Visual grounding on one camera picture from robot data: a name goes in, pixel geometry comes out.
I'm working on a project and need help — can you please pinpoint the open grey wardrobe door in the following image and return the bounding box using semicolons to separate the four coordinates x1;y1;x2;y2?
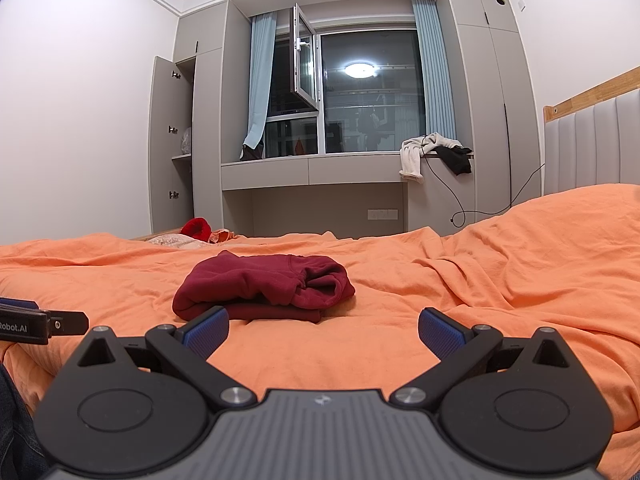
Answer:
150;55;196;233

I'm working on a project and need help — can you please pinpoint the orange duvet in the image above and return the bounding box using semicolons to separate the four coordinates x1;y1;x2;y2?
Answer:
0;182;640;480

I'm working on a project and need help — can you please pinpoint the black cloth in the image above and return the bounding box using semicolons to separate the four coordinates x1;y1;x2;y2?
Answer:
436;145;473;177

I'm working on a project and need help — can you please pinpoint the large glass window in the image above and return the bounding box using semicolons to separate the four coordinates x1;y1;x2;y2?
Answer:
265;27;428;158

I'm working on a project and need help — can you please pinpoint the grey padded headboard wooden frame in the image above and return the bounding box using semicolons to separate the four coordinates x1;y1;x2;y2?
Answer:
542;66;640;196

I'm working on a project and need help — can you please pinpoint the open window sash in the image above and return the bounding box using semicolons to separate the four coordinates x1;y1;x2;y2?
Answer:
289;2;321;111

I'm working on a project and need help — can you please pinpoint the red plush item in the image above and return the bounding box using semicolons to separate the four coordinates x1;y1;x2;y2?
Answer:
181;217;212;239

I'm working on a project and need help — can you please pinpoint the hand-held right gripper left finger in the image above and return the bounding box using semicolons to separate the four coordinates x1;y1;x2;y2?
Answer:
70;306;258;408

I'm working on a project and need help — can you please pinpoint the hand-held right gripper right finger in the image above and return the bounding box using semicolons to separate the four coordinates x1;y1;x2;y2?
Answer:
389;307;581;408

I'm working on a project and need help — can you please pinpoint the pink patterned pillow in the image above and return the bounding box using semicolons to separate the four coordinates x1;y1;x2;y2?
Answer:
146;234;210;252

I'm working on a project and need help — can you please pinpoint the light blue smooth curtain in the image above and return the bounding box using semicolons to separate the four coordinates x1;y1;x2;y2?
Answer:
244;10;278;151

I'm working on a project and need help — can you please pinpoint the dark red sweater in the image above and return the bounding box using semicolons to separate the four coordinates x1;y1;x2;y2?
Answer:
172;250;357;324

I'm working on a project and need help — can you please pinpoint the white cloth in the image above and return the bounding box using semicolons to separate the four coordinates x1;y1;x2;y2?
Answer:
399;132;461;184

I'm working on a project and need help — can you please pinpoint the wooden bed side rail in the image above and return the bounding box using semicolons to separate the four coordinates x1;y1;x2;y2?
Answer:
130;229;182;242

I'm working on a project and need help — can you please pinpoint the light blue pleated curtain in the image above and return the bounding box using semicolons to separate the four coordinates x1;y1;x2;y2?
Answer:
411;0;458;141

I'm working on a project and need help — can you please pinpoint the grey built-in wardrobe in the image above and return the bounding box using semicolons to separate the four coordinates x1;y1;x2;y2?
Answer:
150;0;543;238

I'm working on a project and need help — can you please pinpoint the person's blue jeans leg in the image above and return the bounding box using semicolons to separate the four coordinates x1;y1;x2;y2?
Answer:
0;362;48;480

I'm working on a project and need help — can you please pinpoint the black cable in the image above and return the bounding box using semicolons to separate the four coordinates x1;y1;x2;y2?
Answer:
422;135;546;226

